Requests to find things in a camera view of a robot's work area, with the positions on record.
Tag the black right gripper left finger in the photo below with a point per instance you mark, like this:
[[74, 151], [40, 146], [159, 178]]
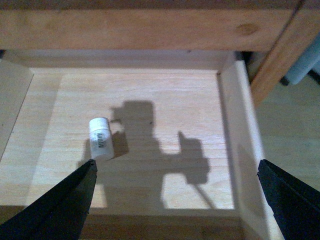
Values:
[[60, 213]]

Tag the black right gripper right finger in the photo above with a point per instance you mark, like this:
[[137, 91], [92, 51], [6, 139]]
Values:
[[295, 204]]

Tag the wooden drawer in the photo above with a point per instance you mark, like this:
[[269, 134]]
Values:
[[186, 141]]

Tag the grey curtain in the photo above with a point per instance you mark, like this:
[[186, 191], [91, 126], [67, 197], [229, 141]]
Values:
[[308, 64]]

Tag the wooden nightstand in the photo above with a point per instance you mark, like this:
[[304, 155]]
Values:
[[282, 29]]

